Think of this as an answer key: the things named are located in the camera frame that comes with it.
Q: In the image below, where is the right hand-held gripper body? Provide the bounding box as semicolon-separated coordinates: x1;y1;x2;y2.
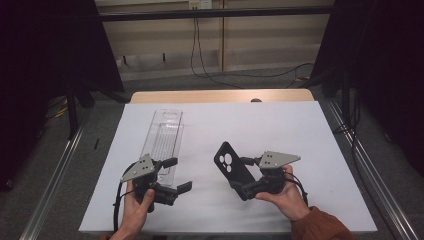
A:
247;150;302;198

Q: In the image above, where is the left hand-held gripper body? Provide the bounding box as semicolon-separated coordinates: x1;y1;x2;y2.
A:
120;153;179;214

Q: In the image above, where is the black phone case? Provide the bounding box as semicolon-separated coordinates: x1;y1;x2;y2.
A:
213;141;258;202

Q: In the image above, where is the clear plastic packaging box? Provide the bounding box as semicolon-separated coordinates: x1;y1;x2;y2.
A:
139;108;185;187

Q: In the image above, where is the person's left hand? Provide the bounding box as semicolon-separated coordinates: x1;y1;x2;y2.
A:
114;188;156;240

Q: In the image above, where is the person's right hand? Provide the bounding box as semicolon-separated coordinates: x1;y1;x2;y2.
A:
254;165;312;222

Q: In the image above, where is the white table cover sheet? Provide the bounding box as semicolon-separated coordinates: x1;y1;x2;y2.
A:
78;101;378;234

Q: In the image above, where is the wooden table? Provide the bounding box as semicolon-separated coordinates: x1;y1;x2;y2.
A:
129;88;315;104

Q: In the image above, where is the black metal stand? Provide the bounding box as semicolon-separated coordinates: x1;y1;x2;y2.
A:
340;71;354;126
64;78;80;141

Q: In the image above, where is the black curtain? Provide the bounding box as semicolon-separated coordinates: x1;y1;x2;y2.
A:
309;0;424;176
0;0;125;193

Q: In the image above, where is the black horizontal bar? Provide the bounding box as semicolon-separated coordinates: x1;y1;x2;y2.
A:
98;5;335;23

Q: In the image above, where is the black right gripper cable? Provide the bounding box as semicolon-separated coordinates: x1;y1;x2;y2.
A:
283;171;310;207

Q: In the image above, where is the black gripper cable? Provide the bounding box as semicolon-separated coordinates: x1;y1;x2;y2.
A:
112;163;138;234
283;171;310;207

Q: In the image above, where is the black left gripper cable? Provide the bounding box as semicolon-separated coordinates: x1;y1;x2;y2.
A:
112;163;138;234

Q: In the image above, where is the aluminium floor rail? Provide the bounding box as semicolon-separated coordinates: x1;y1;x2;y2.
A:
324;99;422;240
19;121;86;240

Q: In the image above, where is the long black floor cable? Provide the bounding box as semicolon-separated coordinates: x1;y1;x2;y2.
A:
190;9;315;90

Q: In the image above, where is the yellow floor cable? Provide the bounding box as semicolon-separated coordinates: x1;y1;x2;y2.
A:
46;96;69;120

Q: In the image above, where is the white wall outlet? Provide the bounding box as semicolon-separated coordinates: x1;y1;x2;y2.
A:
188;0;213;10

